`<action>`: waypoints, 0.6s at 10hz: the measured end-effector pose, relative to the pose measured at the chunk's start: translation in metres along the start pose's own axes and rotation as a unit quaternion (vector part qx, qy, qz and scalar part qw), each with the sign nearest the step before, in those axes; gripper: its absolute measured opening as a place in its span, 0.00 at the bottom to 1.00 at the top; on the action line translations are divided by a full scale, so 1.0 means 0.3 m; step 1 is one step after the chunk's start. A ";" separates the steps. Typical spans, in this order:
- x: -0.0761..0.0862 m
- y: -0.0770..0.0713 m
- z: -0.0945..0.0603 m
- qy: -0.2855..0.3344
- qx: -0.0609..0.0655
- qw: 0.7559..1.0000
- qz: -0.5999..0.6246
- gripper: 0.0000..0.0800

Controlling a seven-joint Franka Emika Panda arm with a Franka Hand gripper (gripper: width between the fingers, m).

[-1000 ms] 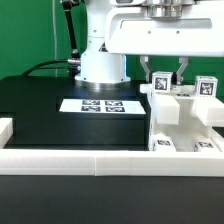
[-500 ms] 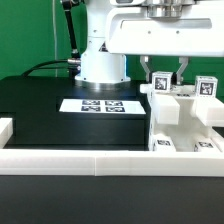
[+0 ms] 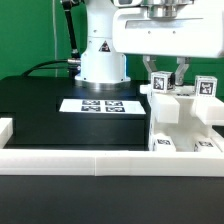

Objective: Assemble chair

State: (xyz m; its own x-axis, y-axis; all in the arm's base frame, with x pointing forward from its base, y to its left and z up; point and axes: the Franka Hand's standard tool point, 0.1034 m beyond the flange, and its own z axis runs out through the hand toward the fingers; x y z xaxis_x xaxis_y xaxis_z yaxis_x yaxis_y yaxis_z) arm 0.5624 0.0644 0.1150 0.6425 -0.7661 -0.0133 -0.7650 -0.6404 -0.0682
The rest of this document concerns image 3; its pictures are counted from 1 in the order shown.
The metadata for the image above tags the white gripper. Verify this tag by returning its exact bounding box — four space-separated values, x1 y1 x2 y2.
112 4 224 86

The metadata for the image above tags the white tagged cube nut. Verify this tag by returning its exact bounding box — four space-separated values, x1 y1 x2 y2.
151 71 175 93
195 75 217 97

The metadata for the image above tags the white chair seat part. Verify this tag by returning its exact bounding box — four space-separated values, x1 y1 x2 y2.
148 94 212 152

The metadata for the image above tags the white short tagged block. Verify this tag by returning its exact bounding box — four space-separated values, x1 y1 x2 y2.
153 133 176 152

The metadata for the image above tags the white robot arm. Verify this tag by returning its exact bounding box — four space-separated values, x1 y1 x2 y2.
76 0 224 88

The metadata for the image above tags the white tagged flat board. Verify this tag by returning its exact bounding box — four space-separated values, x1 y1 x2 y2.
59 99 145 115

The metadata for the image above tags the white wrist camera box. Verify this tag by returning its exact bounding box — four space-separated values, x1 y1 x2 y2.
112 0 142 7

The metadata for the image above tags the black cable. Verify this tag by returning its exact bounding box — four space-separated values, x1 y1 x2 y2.
21 59 81 78

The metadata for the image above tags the white fence frame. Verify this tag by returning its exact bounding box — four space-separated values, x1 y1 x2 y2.
0 118 224 177

